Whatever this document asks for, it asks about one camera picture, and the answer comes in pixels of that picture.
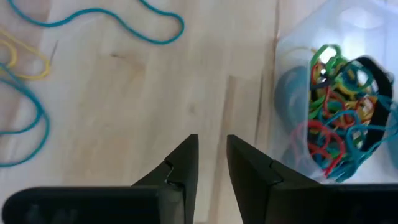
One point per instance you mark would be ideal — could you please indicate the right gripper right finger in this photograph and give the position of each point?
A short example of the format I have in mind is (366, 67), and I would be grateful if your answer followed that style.
(280, 205)

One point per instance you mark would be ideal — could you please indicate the yellow rubber band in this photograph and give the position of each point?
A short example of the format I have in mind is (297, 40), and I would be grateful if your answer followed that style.
(48, 67)

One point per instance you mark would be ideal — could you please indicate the clear plastic bin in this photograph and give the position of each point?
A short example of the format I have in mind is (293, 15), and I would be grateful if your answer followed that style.
(357, 21)

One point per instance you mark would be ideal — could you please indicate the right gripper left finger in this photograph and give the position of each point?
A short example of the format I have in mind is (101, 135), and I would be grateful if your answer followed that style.
(155, 205)

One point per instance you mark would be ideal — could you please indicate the green rubber band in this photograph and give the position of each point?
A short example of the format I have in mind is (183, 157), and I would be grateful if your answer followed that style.
(314, 56)

